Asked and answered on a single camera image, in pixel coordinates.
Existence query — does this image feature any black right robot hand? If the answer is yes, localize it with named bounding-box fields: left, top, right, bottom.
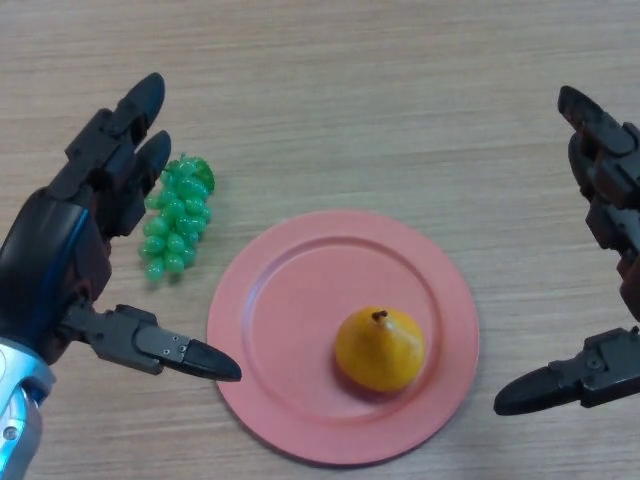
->
left=493, top=85, right=640, bottom=416

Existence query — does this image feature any yellow pear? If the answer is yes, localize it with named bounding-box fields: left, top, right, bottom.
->
left=334, top=305, right=427, bottom=394

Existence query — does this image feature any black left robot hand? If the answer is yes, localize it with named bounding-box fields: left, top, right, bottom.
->
left=0, top=73, right=244, bottom=384

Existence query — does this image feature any pink round plate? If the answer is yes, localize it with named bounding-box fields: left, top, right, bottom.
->
left=207, top=209, right=480, bottom=467

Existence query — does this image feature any green grape bunch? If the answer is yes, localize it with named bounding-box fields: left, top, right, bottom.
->
left=138, top=152, right=216, bottom=285

